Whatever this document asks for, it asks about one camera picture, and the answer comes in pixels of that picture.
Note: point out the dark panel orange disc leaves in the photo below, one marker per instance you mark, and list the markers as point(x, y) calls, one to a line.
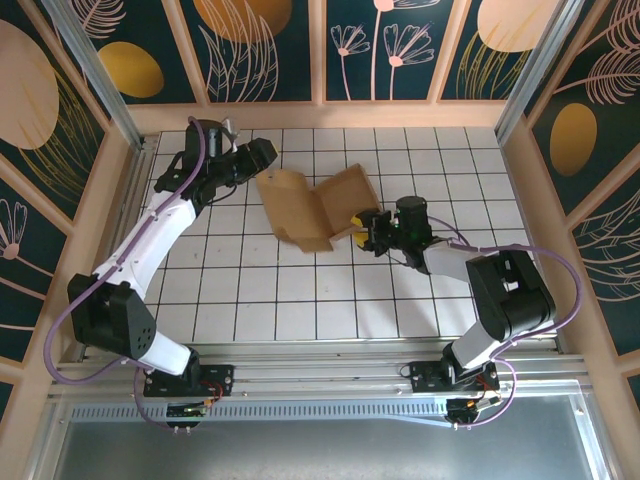
point(240, 50)

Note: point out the aluminium corner post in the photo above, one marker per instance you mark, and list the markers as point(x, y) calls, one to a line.
point(535, 75)
point(102, 85)

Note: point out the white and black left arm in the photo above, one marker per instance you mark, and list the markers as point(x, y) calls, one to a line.
point(150, 240)

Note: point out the dark panel single pink flower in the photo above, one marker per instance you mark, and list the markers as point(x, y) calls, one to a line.
point(20, 260)

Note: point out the aluminium side rail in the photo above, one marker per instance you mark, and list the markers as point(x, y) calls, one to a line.
point(140, 160)

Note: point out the dark panel pink flowers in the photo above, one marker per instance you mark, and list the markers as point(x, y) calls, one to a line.
point(380, 50)

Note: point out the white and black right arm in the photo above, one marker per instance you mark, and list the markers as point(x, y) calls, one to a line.
point(515, 300)

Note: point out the dark panel large peach disc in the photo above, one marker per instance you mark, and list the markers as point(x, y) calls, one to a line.
point(30, 100)

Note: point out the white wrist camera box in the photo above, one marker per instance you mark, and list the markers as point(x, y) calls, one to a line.
point(216, 142)
point(396, 217)

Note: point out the aluminium mounting rail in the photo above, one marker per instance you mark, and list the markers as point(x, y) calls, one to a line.
point(325, 372)

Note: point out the dark panel yellow oval feather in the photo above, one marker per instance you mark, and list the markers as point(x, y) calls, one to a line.
point(575, 135)

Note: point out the brown cardboard box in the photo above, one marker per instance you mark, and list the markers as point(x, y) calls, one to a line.
point(295, 210)

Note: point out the grey metal sheet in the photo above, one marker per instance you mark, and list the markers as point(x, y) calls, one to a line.
point(320, 455)

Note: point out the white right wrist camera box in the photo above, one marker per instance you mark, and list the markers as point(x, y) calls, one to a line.
point(396, 217)

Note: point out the dark panel pink feather lines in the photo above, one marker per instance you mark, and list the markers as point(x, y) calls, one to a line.
point(615, 260)

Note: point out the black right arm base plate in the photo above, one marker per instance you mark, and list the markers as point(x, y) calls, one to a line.
point(425, 380)

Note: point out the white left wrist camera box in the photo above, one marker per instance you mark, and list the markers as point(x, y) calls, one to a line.
point(216, 142)

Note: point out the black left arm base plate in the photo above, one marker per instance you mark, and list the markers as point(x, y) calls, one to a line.
point(220, 380)

